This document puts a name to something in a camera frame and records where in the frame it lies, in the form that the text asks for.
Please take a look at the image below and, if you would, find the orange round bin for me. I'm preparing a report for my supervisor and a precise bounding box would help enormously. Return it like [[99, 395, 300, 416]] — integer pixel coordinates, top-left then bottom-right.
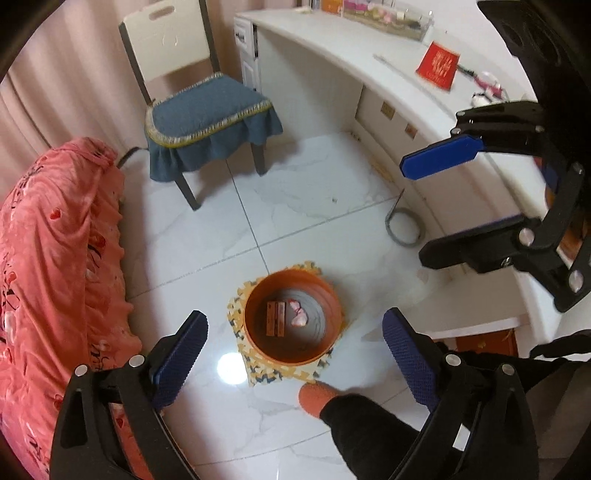
[[243, 270, 346, 366]]

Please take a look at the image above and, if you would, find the person's black trouser leg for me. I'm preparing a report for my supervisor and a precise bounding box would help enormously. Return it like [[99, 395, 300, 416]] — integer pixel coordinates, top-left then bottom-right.
[[319, 392, 433, 480]]

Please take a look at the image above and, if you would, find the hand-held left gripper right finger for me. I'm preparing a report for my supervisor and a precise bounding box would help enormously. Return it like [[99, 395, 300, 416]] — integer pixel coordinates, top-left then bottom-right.
[[381, 307, 541, 480]]

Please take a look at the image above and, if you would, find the pink crumpled wrapper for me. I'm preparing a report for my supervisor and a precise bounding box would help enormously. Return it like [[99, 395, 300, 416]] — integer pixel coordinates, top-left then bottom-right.
[[287, 298, 311, 328]]

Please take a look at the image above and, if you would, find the white desk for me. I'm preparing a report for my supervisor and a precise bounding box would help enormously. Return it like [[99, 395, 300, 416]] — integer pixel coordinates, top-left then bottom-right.
[[233, 8, 591, 344]]

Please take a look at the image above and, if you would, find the person's grey-brown clothing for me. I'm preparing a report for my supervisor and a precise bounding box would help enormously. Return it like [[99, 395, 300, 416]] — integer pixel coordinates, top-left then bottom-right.
[[525, 362, 591, 480]]

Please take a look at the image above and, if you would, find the pink object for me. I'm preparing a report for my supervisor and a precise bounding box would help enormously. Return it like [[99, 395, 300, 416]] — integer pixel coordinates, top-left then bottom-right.
[[457, 64, 505, 99]]

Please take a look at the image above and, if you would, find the brown wooden drawer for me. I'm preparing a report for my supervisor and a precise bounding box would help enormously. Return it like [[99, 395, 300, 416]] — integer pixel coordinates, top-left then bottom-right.
[[454, 328, 519, 356]]

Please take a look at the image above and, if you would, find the grey coiled cable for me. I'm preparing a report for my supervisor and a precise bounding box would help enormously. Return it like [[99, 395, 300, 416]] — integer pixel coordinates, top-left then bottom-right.
[[384, 188, 427, 247]]

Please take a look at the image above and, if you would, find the clear plastic organiser box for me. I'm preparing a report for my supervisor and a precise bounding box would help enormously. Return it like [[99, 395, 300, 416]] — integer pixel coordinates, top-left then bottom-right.
[[341, 0, 437, 45]]

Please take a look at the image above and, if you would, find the white chair with grey frame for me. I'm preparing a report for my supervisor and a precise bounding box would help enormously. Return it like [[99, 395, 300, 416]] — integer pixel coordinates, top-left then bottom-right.
[[119, 0, 271, 211]]

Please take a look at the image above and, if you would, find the blue fringed chair cushion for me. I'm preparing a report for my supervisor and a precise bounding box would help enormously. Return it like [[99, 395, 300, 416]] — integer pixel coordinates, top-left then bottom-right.
[[145, 72, 284, 184]]

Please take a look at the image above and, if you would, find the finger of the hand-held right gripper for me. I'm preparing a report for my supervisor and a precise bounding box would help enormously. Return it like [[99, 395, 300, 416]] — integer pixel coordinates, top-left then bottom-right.
[[418, 162, 591, 315], [400, 100, 561, 182]]

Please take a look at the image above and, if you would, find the yellow foam puzzle mat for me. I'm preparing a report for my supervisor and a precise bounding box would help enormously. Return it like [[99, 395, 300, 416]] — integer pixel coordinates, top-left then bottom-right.
[[226, 263, 348, 388]]

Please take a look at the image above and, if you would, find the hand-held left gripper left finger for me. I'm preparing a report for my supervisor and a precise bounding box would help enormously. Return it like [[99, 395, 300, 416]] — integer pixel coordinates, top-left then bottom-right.
[[50, 310, 209, 480]]

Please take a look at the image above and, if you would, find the pink floral bed blanket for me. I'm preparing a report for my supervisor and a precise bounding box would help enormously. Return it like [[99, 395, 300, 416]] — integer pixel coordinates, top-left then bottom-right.
[[0, 137, 145, 480]]

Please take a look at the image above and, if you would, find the person's orange sock foot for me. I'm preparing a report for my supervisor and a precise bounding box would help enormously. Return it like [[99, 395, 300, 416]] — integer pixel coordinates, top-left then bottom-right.
[[298, 381, 344, 420]]

